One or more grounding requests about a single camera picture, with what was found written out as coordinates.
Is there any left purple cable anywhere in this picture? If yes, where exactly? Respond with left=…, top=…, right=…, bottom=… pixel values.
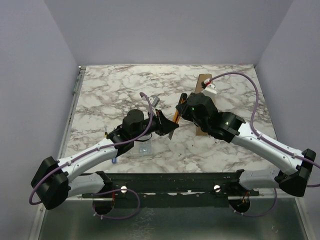
left=28, top=91, right=157, bottom=221

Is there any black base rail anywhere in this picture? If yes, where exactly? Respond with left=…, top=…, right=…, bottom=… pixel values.
left=82, top=170, right=259, bottom=208

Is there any yellow handled screwdriver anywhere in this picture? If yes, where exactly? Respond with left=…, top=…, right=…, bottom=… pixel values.
left=104, top=124, right=108, bottom=138

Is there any clear plastic screw box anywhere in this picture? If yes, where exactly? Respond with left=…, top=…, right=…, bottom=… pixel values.
left=128, top=140, right=153, bottom=156

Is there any orange utility knife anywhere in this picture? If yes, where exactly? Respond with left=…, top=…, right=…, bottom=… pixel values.
left=168, top=98, right=184, bottom=140

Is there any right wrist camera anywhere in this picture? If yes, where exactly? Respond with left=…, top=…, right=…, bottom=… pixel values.
left=201, top=78, right=217, bottom=98

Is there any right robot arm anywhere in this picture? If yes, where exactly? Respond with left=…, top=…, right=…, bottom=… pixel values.
left=176, top=93, right=316, bottom=197

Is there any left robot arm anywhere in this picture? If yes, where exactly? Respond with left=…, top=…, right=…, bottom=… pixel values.
left=29, top=109, right=179, bottom=210

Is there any aluminium frame rail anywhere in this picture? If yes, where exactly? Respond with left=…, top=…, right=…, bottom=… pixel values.
left=69, top=185, right=277, bottom=199

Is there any brown cardboard express box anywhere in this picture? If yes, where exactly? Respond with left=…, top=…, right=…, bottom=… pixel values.
left=194, top=74, right=219, bottom=136

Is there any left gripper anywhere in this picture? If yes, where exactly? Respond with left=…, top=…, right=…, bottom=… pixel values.
left=132, top=108, right=178, bottom=141

